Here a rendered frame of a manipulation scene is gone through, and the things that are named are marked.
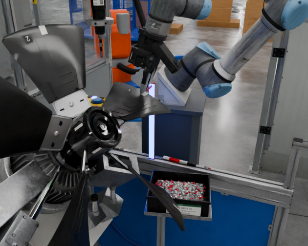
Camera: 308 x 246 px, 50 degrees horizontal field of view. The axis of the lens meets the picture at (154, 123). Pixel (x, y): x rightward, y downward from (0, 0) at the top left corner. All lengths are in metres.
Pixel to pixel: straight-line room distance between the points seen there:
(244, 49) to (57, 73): 0.74
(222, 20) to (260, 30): 8.73
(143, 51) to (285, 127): 1.89
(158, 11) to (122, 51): 3.76
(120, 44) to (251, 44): 3.51
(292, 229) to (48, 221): 1.83
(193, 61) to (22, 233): 1.03
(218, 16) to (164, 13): 9.04
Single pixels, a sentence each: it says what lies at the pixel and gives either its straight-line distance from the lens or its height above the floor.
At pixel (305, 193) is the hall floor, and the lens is 2.85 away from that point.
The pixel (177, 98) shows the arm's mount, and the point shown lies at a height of 1.04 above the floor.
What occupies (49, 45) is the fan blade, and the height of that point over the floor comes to 1.38.
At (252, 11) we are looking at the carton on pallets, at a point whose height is 0.64.
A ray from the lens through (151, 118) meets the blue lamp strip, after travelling 1.27.
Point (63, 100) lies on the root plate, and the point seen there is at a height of 1.26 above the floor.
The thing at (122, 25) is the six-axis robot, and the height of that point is 0.85.
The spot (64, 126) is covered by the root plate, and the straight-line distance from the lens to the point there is 0.81.
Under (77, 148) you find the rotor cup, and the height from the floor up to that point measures 1.18.
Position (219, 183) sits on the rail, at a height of 0.82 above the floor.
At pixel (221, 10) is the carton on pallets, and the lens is 10.01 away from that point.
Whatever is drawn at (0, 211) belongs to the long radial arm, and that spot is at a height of 1.11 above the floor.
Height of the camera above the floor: 1.58
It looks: 26 degrees down
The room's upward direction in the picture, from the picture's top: straight up
